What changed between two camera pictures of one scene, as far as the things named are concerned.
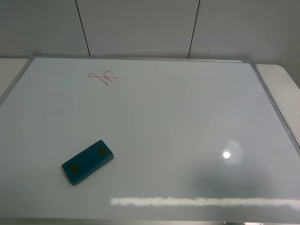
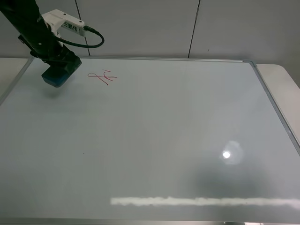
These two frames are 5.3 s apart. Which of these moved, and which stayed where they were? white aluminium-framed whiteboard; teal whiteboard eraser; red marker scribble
Moved: teal whiteboard eraser
Stayed: white aluminium-framed whiteboard; red marker scribble
